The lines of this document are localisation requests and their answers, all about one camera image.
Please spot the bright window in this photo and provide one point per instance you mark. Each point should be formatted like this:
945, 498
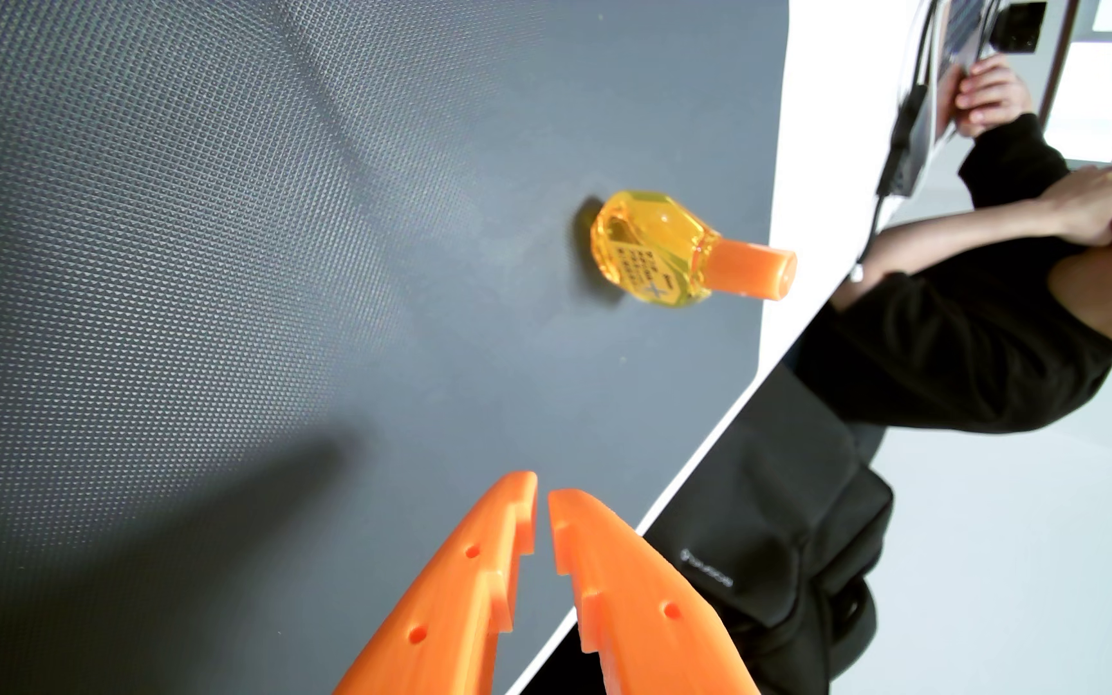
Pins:
1097, 96

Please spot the yellow eyedrops bottle orange cap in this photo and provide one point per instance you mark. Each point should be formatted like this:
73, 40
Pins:
652, 246

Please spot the dark grey textured mat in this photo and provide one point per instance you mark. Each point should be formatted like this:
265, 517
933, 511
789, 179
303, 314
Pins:
228, 290

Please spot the small black box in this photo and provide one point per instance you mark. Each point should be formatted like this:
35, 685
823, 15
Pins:
1017, 27

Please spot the person's hand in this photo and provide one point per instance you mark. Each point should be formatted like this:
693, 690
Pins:
990, 96
1092, 203

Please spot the silver laptop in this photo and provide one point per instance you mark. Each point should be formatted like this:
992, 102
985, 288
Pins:
961, 24

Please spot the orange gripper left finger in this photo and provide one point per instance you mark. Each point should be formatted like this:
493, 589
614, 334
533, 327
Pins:
440, 608

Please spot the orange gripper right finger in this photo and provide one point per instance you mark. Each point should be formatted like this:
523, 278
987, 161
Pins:
643, 618

